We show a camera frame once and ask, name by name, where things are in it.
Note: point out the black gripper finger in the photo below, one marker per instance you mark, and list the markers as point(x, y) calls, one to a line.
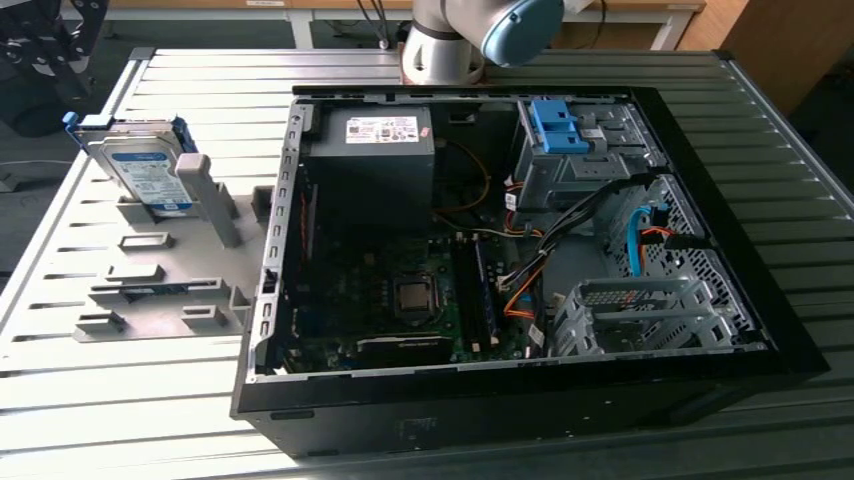
point(26, 40)
point(89, 25)

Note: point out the hard disk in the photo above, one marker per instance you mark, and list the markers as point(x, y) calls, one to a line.
point(142, 175)

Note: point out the metal disk bay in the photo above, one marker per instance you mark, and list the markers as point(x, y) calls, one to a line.
point(640, 314)

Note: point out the black mesh bin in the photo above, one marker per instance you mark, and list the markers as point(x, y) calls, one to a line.
point(33, 117)

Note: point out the grey parts rack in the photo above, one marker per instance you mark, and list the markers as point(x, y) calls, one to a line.
point(180, 250)

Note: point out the grey power supply unit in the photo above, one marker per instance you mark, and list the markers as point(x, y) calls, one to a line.
point(373, 145)

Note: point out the green motherboard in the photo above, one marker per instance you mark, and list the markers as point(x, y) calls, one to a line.
point(360, 280)

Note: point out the CPU socket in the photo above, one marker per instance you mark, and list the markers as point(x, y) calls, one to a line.
point(415, 277)

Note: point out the blue drive cage latch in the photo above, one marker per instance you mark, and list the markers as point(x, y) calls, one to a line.
point(556, 130)

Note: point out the silver CPU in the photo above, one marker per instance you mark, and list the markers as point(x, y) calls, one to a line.
point(415, 297)

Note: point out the black graphics card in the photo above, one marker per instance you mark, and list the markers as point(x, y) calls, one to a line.
point(400, 350)

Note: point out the metal optical drive cage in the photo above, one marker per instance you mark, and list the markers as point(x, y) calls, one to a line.
point(587, 170)

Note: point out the black RAM stick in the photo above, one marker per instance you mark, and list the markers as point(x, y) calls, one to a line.
point(485, 295)

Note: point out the black PC case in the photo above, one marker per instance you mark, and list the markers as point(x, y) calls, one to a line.
point(467, 415)

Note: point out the wooden cabinet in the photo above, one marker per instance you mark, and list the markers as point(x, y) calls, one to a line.
point(767, 45)

